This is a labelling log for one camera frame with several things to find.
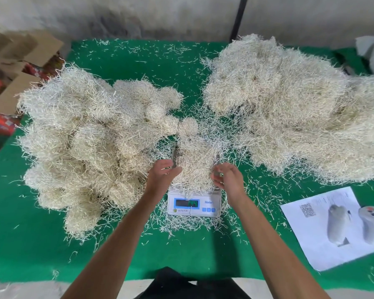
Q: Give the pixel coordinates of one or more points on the person's right hand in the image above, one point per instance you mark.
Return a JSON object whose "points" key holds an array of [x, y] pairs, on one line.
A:
{"points": [[233, 183]]}

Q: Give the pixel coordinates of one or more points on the person's left hand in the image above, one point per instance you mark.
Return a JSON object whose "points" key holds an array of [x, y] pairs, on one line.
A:
{"points": [[159, 181]]}

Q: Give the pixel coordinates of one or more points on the person's right thumb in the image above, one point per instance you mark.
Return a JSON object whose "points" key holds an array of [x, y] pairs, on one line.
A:
{"points": [[217, 180]]}

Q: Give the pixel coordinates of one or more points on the person's left thumb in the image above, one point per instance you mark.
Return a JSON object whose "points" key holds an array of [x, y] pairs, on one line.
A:
{"points": [[175, 172]]}

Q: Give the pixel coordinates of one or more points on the small straw heap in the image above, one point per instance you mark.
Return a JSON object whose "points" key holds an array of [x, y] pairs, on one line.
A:
{"points": [[196, 161]]}

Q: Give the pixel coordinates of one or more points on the person's left forearm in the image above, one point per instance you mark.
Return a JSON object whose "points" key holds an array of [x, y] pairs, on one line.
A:
{"points": [[115, 249]]}

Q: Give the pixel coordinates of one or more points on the person's right forearm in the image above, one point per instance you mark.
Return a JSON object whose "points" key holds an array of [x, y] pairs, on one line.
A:
{"points": [[274, 249]]}

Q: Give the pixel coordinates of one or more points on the white digital kitchen scale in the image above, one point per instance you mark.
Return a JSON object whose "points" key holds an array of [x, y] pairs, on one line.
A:
{"points": [[194, 204]]}

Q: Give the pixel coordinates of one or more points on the green felt table cloth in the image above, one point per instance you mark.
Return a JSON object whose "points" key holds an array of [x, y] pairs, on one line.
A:
{"points": [[187, 249]]}

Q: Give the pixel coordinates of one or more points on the pile of bundled straw clumps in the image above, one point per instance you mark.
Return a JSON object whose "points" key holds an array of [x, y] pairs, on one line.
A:
{"points": [[90, 136]]}

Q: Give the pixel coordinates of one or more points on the large loose straw pile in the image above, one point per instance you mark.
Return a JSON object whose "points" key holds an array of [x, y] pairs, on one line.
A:
{"points": [[286, 112]]}

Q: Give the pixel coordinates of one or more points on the person's black clothing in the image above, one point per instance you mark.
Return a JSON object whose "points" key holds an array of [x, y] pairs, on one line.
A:
{"points": [[193, 286]]}

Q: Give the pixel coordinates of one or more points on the white printed paper sheet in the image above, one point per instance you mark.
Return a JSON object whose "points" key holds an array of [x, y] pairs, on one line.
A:
{"points": [[318, 239]]}

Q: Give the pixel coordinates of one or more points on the black metal pole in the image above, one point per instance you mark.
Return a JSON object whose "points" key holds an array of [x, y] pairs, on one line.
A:
{"points": [[238, 18]]}

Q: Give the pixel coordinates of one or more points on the brown cardboard box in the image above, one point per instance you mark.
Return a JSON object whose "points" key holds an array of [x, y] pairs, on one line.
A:
{"points": [[15, 87]]}

